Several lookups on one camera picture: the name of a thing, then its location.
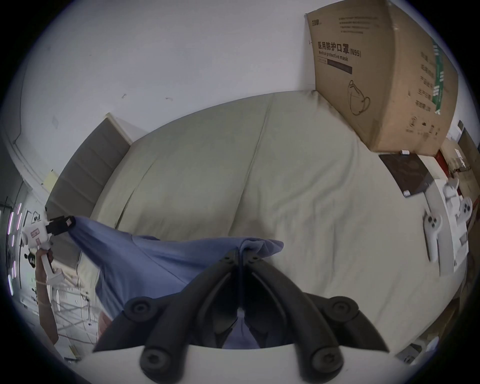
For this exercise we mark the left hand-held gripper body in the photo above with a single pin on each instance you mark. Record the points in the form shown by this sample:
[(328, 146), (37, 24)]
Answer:
[(35, 234)]

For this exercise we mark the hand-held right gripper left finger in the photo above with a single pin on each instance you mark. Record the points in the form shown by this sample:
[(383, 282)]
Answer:
[(176, 322)]

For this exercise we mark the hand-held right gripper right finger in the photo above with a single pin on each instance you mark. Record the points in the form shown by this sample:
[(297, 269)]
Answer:
[(300, 318)]

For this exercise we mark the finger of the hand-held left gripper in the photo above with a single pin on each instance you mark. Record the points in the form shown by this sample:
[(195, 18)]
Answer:
[(68, 223)]

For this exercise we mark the blue shirt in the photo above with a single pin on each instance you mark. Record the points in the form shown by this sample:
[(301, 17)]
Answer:
[(150, 262)]

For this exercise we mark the person's left forearm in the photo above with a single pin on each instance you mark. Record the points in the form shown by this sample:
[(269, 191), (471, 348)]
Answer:
[(45, 307)]

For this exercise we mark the person's left hand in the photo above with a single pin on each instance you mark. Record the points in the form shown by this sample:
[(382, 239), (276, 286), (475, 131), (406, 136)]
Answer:
[(40, 258)]

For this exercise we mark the grey padded headboard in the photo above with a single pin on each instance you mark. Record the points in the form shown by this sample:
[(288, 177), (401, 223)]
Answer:
[(88, 165)]

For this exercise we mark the white hand controller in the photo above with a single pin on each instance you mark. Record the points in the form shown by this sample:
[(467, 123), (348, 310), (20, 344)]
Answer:
[(465, 209), (432, 230)]

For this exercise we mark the white flat box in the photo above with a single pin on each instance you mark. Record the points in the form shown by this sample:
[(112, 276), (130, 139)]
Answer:
[(448, 243)]

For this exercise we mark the dark brown flat tablet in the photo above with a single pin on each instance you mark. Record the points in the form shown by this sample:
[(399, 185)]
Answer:
[(410, 172)]

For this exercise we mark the large brown printed carton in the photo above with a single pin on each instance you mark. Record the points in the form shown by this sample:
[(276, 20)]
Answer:
[(390, 75)]

